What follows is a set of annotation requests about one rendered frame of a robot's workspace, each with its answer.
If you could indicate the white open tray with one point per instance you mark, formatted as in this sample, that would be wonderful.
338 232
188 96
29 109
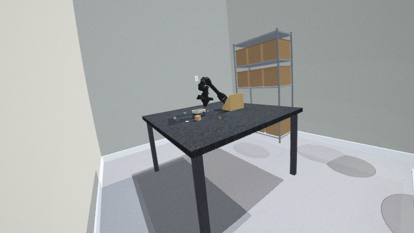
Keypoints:
196 111

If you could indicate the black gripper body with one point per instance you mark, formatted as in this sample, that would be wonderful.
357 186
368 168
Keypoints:
205 96

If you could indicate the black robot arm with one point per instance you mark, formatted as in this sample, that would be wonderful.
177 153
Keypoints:
206 81

